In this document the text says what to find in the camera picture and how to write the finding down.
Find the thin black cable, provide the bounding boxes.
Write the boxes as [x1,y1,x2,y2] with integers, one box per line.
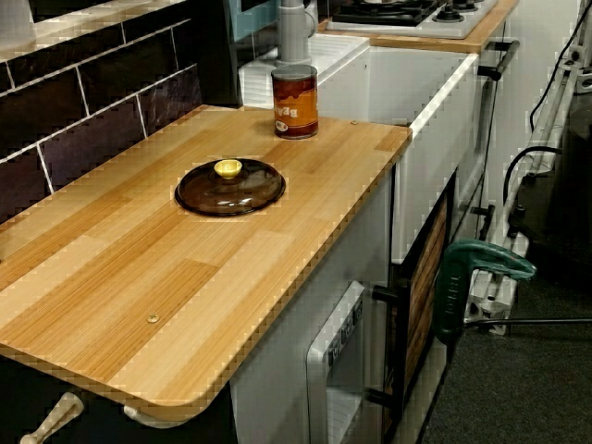
[529,0,585,131]

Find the brown lid with yellow knob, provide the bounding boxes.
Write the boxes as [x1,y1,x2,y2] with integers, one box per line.
[174,157,287,218]

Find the wooden cabinet door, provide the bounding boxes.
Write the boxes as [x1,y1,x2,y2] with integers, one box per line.
[402,198,450,394]

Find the white kitchen cabinet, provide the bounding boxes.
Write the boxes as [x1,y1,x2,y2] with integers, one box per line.
[229,166,395,444]

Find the grey dispenser panel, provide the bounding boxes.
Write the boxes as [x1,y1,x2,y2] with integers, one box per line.
[304,280,367,444]

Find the black oven handle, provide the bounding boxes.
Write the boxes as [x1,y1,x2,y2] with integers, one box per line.
[470,40,522,241]

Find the white wooden peg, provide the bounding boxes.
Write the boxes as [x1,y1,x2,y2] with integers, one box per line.
[122,403,186,430]
[18,391,86,444]

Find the grey curved faucet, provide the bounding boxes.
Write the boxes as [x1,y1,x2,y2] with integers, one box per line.
[275,0,321,68]

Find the thin black rod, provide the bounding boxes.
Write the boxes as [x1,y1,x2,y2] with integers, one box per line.
[462,316,592,330]

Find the white stove top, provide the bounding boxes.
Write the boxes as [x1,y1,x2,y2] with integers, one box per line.
[325,0,501,41]

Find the brown beans can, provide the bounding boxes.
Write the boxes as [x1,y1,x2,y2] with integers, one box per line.
[270,64,320,141]

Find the black bulky equipment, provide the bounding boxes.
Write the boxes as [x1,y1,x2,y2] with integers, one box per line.
[513,90,592,283]

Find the white plastic jar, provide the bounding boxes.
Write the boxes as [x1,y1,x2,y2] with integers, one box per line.
[0,0,37,50]

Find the aluminium frame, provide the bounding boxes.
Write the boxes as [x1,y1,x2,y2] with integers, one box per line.
[463,41,585,335]

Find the black cabinet handle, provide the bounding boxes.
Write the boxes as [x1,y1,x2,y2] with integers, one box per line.
[364,278,412,411]

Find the white sink unit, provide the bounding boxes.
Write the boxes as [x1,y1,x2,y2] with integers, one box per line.
[238,34,481,265]

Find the thick black cable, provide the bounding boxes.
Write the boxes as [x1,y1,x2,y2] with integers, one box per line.
[502,145,564,198]

